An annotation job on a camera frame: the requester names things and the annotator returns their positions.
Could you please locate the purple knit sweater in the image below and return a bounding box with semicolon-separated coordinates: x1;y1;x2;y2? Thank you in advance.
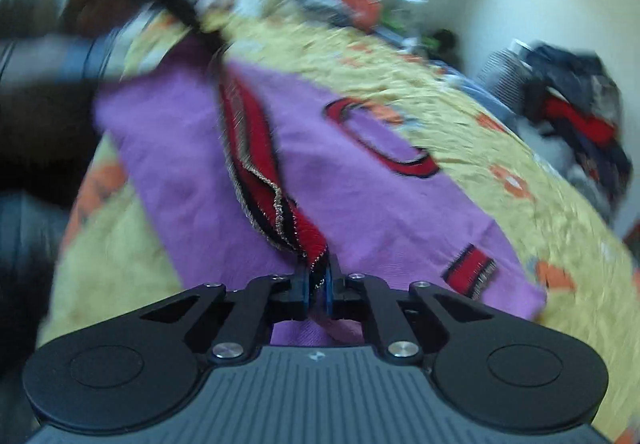
92;32;548;350

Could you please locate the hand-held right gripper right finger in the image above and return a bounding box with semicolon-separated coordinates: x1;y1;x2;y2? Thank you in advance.
320;254;488;366

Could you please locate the orange plastic bag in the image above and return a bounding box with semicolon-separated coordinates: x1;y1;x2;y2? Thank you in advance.
340;0;383;28

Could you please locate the yellow carrot print bedspread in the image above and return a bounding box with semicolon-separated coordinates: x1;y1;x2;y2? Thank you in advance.
35;7;640;444

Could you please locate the red blanket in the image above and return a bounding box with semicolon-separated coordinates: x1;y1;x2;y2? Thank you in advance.
542;97;618;145

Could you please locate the leopard print cloth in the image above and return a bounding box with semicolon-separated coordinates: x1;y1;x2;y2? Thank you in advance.
295;0;351;25

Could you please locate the black bag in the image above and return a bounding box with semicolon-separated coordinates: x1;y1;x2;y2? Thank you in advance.
432;29;458;55

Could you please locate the houndstooth bag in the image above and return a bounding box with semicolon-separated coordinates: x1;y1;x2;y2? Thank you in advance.
477;47;531;110

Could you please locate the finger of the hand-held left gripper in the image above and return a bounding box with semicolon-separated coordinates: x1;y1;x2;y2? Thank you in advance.
160;0;231;48

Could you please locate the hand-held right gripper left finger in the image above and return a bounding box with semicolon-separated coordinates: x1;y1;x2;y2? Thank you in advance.
140;264;311;366

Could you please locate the pile of folded clothes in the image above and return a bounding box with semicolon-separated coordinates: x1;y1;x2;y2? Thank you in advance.
520;74;633;220

